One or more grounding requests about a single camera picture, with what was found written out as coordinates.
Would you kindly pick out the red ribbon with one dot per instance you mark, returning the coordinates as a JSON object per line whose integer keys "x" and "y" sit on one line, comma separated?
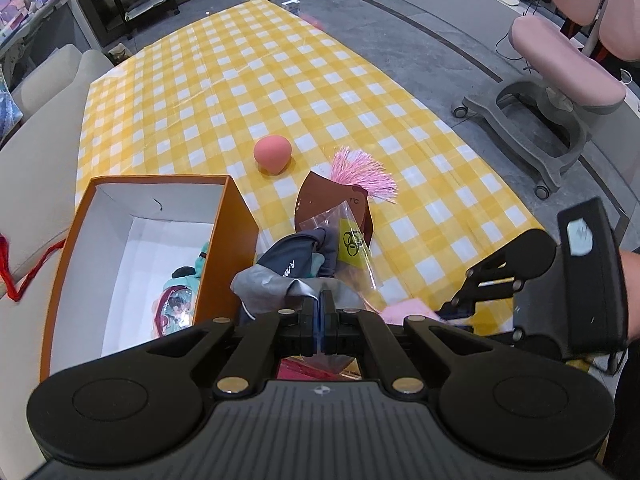
{"x": 15, "y": 289}

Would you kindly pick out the pink office chair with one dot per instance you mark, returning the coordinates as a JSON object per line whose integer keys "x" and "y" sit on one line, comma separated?
{"x": 568, "y": 79}

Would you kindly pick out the pink fluffy cloth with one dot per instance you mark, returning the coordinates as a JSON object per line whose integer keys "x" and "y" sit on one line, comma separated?
{"x": 395, "y": 314}

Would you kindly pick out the beige sofa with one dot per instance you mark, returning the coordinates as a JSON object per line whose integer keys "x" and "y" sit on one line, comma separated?
{"x": 38, "y": 178}

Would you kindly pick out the blue patterned cushion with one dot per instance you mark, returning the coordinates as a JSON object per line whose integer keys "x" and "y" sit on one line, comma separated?
{"x": 10, "y": 113}

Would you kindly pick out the yellow checkered tablecloth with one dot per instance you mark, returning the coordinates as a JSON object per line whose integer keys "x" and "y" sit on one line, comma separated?
{"x": 267, "y": 98}

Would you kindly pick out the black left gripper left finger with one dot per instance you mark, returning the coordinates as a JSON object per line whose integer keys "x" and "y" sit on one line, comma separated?
{"x": 264, "y": 343}

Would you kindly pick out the pink sponge ball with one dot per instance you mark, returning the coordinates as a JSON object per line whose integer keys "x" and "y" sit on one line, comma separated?
{"x": 272, "y": 153}

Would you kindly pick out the grey navy clothing bundle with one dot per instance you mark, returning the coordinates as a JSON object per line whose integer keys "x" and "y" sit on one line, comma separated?
{"x": 302, "y": 264}

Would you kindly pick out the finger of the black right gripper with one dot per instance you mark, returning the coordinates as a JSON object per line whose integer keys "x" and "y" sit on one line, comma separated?
{"x": 452, "y": 312}

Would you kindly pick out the teal plush doll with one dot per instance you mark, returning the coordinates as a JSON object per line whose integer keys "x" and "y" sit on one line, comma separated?
{"x": 174, "y": 309}

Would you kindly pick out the orange cardboard box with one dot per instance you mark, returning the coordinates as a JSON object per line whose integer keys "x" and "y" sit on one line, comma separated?
{"x": 129, "y": 234}

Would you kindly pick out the person right hand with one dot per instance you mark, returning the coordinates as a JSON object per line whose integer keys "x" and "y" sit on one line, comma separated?
{"x": 631, "y": 267}

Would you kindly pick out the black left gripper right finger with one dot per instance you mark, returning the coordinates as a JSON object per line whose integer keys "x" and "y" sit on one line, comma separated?
{"x": 364, "y": 336}

